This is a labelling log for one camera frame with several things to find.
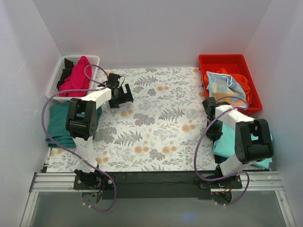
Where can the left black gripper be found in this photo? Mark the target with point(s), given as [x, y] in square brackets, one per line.
[121, 96]

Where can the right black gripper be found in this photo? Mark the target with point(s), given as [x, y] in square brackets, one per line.
[213, 133]

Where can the turquoise t shirt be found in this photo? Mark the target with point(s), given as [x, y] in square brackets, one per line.
[224, 146]

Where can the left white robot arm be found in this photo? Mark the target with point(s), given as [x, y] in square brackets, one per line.
[87, 173]

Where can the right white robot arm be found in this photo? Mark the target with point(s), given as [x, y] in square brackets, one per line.
[252, 141]

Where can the patterned light blue shirt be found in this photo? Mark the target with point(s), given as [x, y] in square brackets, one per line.
[226, 88]

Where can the orange shirt in bin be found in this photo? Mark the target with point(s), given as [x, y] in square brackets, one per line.
[240, 79]

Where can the red plastic bin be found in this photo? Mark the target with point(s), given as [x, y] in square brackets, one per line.
[234, 64]

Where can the white plastic basket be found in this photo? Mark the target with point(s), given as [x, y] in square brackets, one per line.
[52, 89]

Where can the magenta shirt in basket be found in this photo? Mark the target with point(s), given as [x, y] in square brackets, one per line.
[77, 79]

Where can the floral table mat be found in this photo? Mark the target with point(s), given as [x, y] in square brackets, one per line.
[161, 130]

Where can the folded navy blue shirt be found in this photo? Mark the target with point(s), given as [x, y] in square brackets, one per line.
[219, 159]

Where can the black garment in basket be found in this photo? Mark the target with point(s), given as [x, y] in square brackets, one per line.
[66, 72]

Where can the folded dark green shirt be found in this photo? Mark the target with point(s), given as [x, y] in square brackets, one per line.
[56, 123]

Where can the aluminium mounting rail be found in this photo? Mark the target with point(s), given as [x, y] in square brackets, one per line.
[64, 182]

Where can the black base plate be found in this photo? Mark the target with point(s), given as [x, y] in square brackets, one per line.
[177, 184]

